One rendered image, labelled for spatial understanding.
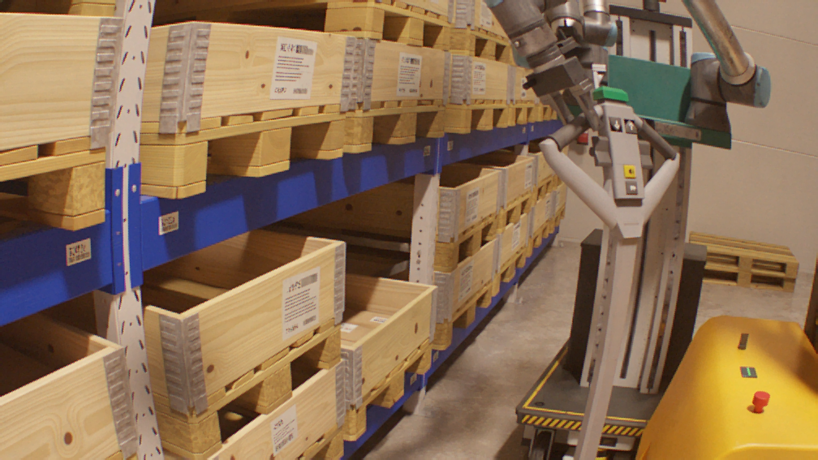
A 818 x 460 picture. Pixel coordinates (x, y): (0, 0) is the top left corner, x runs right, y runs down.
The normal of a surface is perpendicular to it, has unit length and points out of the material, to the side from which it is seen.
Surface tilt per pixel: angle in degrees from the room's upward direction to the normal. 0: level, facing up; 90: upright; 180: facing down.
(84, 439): 90
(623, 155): 74
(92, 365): 90
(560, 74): 118
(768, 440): 0
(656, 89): 90
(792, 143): 90
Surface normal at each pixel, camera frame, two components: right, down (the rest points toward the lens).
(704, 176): -0.31, 0.18
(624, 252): 0.48, 0.20
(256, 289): 0.95, 0.12
